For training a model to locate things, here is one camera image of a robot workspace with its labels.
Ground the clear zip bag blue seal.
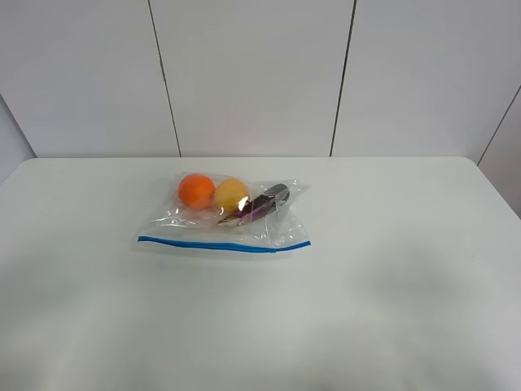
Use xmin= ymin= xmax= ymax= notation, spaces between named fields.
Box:
xmin=137 ymin=172 xmax=311 ymax=253

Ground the purple eggplant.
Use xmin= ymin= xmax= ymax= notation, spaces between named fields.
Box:
xmin=217 ymin=183 xmax=290 ymax=227

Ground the yellow fruit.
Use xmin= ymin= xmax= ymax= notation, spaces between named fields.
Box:
xmin=213 ymin=178 xmax=250 ymax=213

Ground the orange fruit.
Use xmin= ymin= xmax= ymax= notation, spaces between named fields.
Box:
xmin=177 ymin=174 xmax=215 ymax=210

